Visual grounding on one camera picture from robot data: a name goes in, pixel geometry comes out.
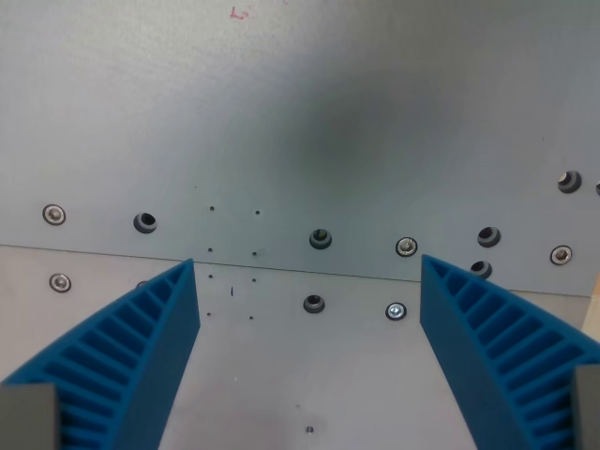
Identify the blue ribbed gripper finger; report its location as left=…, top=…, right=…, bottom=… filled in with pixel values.
left=0, top=258, right=202, bottom=450
left=419, top=253, right=600, bottom=450

